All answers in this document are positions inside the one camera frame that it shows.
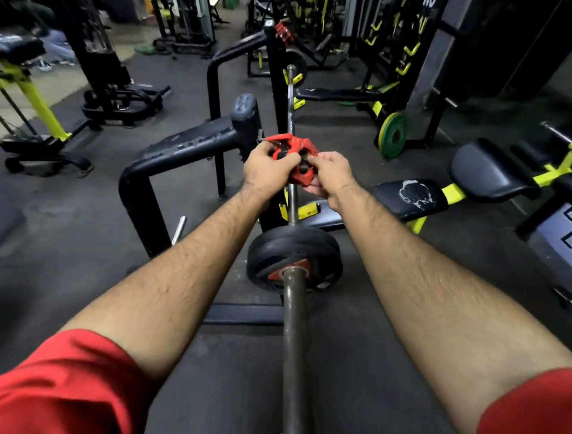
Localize person's left hand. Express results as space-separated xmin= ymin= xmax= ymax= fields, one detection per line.
xmin=241 ymin=141 xmax=303 ymax=203

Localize person's right hand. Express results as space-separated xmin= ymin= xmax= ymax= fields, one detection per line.
xmin=302 ymin=151 xmax=358 ymax=211

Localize red barbell collar clamp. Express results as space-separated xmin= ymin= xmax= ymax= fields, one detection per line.
xmin=275 ymin=21 xmax=295 ymax=46
xmin=266 ymin=133 xmax=320 ymax=187

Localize person's left forearm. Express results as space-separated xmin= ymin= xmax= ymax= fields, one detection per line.
xmin=58 ymin=185 xmax=270 ymax=382

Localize person's right forearm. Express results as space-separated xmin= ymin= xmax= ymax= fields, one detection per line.
xmin=333 ymin=181 xmax=572 ymax=434

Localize black flat bench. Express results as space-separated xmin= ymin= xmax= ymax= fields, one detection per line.
xmin=295 ymin=87 xmax=381 ymax=103

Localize green weight plate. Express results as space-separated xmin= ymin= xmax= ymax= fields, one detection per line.
xmin=377 ymin=112 xmax=408 ymax=160

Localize black weight plate red hub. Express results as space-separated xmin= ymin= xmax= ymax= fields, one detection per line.
xmin=246 ymin=225 xmax=344 ymax=294

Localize small black weight plate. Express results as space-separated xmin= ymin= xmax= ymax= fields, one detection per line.
xmin=284 ymin=49 xmax=308 ymax=88

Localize black rack yellow hooks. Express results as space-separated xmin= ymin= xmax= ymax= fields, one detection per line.
xmin=355 ymin=0 xmax=461 ymax=150

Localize black yellow adjustable bench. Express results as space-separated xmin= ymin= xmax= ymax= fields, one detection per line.
xmin=279 ymin=121 xmax=572 ymax=235

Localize black weight stack machine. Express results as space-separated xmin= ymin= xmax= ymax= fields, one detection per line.
xmin=150 ymin=0 xmax=218 ymax=58

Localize steel barbell bar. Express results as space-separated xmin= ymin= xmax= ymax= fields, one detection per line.
xmin=282 ymin=65 xmax=314 ymax=434

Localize yellow black exercise machine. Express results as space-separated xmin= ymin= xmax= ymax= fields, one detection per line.
xmin=0 ymin=35 xmax=95 ymax=178

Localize red shirt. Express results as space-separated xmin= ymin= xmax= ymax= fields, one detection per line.
xmin=0 ymin=329 xmax=572 ymax=434

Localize black padded rack frame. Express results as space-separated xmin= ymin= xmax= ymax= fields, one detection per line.
xmin=118 ymin=20 xmax=292 ymax=260

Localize black cable machine base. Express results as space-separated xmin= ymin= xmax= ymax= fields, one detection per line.
xmin=57 ymin=0 xmax=172 ymax=129

